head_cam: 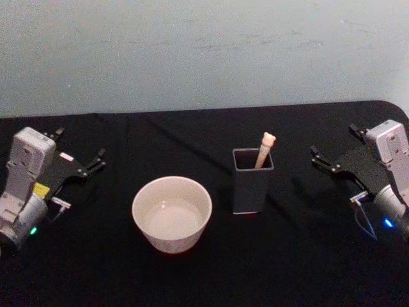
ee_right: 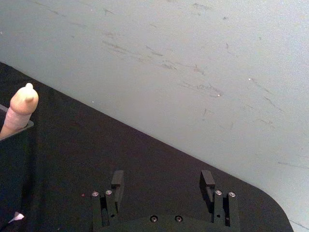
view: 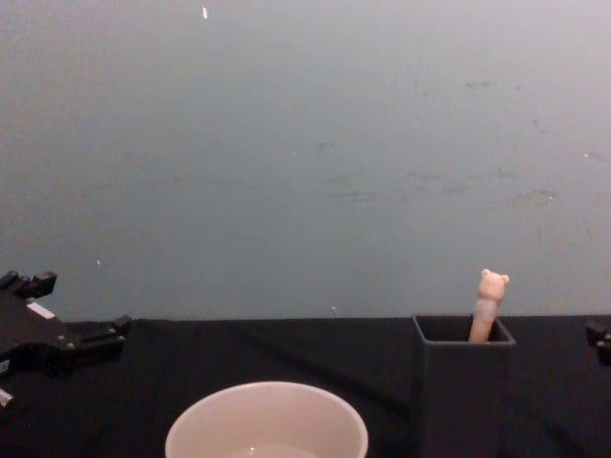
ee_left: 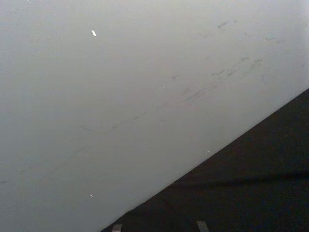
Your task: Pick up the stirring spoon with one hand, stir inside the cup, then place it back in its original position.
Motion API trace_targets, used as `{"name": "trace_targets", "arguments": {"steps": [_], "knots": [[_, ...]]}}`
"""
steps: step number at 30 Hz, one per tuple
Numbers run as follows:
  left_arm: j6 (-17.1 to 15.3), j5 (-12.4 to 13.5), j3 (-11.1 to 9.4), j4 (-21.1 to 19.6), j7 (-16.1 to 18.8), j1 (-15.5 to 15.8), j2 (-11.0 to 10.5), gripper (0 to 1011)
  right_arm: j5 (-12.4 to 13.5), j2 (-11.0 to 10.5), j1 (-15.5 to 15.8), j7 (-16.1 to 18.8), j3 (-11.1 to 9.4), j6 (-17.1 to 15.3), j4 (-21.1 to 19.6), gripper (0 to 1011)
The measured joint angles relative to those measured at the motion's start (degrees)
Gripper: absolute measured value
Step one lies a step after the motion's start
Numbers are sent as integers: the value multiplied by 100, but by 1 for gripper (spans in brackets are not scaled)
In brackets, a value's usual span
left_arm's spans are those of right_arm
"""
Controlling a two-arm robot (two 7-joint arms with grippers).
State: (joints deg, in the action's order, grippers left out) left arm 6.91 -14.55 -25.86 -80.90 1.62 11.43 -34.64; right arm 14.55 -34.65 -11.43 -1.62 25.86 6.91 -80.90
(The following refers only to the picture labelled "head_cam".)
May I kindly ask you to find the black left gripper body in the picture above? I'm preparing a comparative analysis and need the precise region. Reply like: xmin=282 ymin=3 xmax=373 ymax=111
xmin=33 ymin=147 xmax=89 ymax=201

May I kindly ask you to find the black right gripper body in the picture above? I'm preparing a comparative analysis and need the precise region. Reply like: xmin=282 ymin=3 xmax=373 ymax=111
xmin=331 ymin=152 xmax=392 ymax=196

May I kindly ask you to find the cream utensil with bear head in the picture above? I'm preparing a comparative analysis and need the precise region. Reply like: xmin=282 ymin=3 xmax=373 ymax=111
xmin=254 ymin=132 xmax=277 ymax=169

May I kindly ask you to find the dark grey square holder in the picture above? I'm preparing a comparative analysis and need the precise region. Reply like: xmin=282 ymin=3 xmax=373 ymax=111
xmin=232 ymin=148 xmax=275 ymax=216

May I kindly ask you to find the white ceramic bowl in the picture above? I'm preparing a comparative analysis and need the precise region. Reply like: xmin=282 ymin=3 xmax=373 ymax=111
xmin=132 ymin=176 xmax=213 ymax=255

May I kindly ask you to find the black table cloth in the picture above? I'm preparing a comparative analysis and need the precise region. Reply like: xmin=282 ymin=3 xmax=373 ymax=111
xmin=0 ymin=100 xmax=409 ymax=307

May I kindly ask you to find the thin dark right gripper cable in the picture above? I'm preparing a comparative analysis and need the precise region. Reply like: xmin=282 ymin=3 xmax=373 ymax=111
xmin=350 ymin=191 xmax=378 ymax=241

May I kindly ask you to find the thin dark gripper cable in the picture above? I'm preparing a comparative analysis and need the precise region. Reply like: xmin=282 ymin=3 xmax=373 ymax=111
xmin=350 ymin=191 xmax=378 ymax=241
xmin=47 ymin=196 xmax=72 ymax=223

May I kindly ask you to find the thin dark left gripper cable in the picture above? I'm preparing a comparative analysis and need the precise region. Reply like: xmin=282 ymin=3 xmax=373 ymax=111
xmin=47 ymin=196 xmax=72 ymax=223

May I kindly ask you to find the plain pale wall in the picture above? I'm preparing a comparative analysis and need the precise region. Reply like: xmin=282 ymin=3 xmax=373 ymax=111
xmin=0 ymin=0 xmax=409 ymax=120

